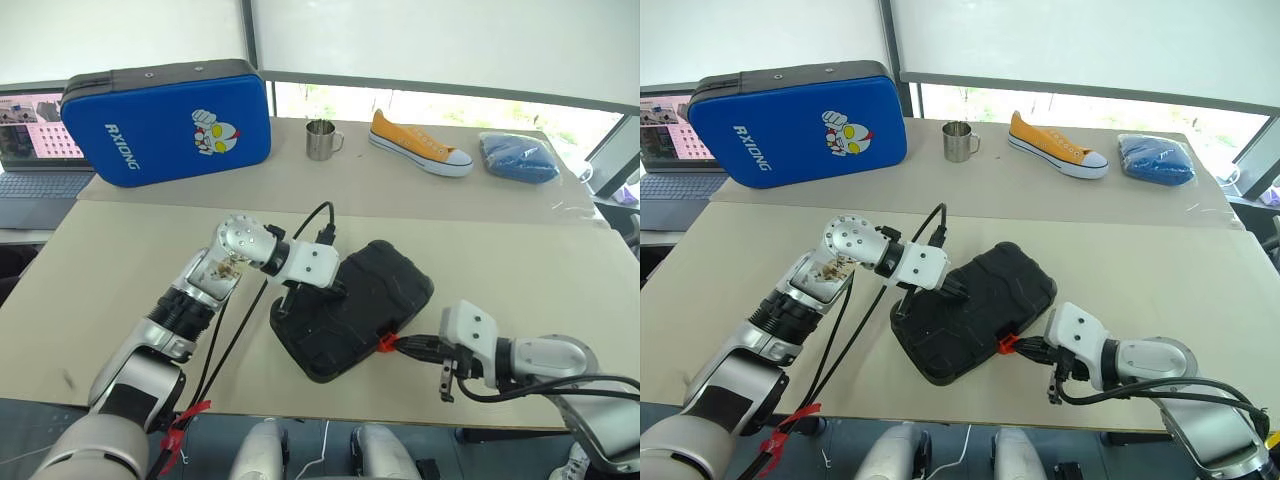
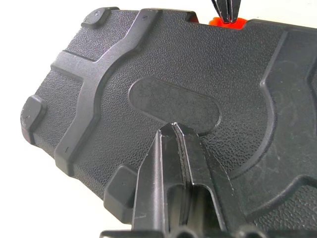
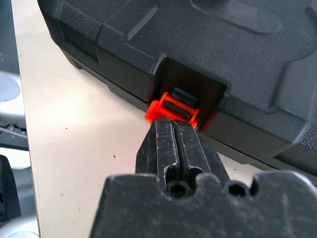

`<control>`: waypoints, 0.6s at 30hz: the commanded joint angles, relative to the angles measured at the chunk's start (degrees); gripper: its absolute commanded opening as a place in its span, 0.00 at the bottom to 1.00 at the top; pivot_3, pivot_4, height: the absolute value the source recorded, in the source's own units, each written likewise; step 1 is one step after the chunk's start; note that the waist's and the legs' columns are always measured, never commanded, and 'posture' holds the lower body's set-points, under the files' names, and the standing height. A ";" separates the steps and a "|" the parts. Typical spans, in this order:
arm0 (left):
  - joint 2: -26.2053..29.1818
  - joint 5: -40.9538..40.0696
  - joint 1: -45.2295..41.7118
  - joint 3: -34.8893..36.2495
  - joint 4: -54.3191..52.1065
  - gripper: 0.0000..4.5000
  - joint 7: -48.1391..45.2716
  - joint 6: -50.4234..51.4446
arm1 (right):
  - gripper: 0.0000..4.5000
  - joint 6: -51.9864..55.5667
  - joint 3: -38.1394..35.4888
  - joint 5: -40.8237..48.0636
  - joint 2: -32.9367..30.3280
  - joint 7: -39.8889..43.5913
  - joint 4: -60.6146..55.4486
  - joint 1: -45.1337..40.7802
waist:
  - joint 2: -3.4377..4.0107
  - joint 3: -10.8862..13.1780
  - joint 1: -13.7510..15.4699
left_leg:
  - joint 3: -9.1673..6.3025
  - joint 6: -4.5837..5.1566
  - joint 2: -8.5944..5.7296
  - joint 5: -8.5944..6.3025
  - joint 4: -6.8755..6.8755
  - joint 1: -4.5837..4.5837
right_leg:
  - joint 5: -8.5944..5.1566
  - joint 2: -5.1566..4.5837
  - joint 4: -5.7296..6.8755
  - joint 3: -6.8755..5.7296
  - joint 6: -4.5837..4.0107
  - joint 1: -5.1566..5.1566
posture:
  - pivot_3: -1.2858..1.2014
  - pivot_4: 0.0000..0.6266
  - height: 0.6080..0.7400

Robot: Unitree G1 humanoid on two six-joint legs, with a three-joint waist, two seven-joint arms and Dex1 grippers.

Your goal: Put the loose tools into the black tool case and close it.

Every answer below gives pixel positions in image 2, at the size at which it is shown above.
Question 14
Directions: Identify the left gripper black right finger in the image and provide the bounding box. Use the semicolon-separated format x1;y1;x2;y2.
174;123;242;232

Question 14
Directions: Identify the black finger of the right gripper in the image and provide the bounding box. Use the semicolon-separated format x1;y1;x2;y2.
210;0;231;24
229;0;242;24

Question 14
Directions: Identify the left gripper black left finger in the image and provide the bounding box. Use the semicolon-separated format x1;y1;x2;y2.
131;123;187;233

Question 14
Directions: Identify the black plastic tool case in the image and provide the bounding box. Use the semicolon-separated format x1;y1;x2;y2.
20;6;317;238

